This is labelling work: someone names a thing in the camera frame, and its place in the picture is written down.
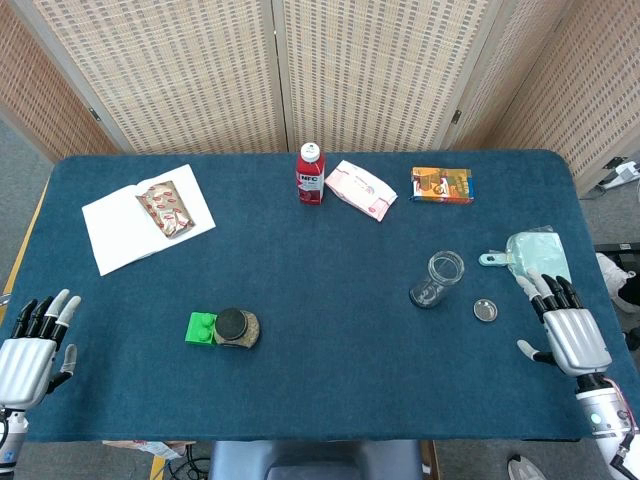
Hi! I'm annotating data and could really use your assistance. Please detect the clear glass jar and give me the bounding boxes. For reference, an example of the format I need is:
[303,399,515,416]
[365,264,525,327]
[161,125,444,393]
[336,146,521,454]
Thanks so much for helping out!
[409,250,466,310]

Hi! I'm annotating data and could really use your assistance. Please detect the glass jar with black lid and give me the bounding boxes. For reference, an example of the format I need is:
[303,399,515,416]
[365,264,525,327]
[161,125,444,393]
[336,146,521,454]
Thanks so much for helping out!
[213,307,262,350]

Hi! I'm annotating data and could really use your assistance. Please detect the red NFC juice bottle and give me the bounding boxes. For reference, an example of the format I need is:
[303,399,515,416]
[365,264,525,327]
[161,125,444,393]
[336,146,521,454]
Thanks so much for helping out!
[295,142,326,206]

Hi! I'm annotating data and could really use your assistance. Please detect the black floor pedal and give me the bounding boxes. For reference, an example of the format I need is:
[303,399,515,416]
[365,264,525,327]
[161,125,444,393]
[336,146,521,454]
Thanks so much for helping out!
[594,241,640,279]

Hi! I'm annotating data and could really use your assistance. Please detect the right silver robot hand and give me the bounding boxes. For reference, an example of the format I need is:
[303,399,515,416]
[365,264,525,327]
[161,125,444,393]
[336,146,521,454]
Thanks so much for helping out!
[516,269,614,379]

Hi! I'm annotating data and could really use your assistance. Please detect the black floor cables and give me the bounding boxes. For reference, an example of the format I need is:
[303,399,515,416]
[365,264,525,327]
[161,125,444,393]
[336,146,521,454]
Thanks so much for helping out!
[167,442,214,480]

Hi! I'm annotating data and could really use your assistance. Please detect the green toy brick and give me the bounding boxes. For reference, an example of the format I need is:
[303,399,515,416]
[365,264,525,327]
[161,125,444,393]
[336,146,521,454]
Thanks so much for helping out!
[184,311,219,347]

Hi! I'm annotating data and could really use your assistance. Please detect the white open notebook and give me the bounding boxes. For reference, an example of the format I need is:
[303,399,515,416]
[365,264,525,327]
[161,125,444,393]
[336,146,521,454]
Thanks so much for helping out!
[81,163,217,277]

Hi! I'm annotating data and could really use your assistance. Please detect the pink wet wipes pack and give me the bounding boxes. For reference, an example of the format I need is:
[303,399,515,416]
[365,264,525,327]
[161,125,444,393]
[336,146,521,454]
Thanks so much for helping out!
[324,159,399,223]

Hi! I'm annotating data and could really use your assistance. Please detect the blue tablecloth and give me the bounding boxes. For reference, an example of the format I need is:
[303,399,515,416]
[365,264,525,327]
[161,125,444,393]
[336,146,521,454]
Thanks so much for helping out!
[0,149,640,444]

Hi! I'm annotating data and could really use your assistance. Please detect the white cloth bag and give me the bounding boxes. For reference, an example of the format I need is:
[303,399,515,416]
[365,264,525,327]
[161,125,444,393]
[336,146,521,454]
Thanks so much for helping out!
[597,252,640,316]

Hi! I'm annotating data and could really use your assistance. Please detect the grey shoe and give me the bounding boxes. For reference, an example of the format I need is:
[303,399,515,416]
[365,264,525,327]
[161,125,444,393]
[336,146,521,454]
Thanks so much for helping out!
[507,454,547,480]

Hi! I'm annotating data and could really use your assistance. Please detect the orange snack box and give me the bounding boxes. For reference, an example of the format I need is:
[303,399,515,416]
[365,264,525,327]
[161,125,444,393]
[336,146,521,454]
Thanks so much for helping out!
[410,166,475,205]

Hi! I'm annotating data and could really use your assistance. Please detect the snack packet with red lips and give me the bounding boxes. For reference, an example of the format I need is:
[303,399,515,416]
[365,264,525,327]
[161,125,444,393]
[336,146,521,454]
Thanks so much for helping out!
[135,180,195,240]

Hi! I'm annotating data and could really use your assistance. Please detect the woven rattan screen panel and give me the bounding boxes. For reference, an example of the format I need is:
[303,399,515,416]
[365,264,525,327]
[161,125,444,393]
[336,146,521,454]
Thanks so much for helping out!
[0,0,120,162]
[13,0,290,154]
[443,0,574,151]
[492,0,640,197]
[272,0,526,152]

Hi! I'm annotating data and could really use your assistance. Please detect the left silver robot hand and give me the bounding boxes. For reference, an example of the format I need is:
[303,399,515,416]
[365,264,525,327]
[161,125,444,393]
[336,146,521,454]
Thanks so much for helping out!
[0,288,82,411]

